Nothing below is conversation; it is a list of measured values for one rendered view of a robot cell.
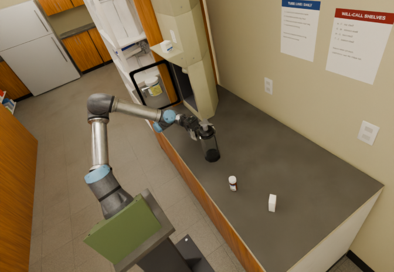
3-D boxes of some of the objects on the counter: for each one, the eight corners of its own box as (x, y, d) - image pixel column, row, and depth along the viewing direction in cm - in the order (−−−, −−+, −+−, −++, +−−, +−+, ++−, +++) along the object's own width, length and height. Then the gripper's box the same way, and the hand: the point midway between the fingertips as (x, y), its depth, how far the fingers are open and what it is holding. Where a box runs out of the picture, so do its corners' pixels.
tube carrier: (224, 153, 139) (218, 128, 125) (213, 165, 134) (206, 140, 120) (211, 146, 146) (205, 122, 132) (200, 156, 141) (193, 133, 127)
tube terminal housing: (207, 92, 199) (186, -1, 151) (228, 107, 176) (211, 2, 127) (183, 105, 193) (153, 11, 144) (202, 122, 169) (174, 17, 120)
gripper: (169, 123, 133) (190, 134, 120) (192, 106, 142) (214, 114, 129) (173, 133, 138) (194, 145, 125) (195, 116, 147) (217, 125, 134)
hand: (206, 133), depth 128 cm, fingers open, 14 cm apart
